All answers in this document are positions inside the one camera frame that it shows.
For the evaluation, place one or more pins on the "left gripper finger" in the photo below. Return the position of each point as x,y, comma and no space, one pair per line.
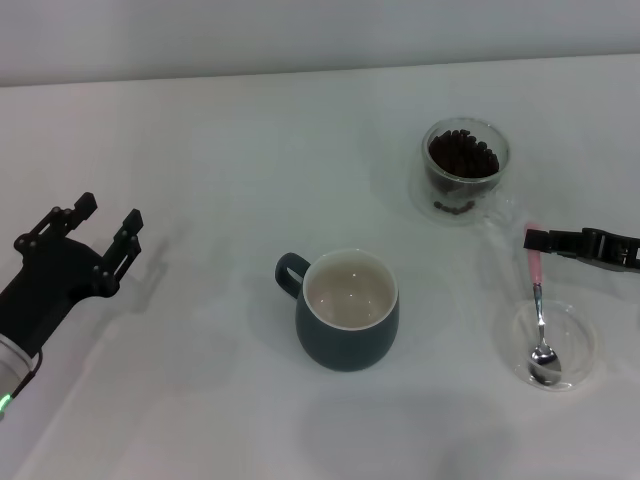
62,220
125,250

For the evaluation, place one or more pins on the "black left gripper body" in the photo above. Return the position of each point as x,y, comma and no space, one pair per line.
55,275

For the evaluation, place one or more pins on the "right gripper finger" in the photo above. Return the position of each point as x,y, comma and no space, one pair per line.
562,241
597,259

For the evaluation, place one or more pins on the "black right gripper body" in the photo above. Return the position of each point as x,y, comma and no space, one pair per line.
627,252

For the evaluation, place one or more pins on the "dark green ceramic mug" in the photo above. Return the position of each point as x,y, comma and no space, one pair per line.
345,350

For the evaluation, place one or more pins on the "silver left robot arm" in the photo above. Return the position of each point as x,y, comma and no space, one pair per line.
10,370

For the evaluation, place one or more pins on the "pile of coffee beans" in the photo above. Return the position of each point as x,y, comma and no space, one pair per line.
462,155

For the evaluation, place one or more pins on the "clear glass saucer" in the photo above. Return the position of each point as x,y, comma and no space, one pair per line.
580,345

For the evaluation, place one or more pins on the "clear double-wall glass cup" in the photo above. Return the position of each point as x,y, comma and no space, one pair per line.
422,200

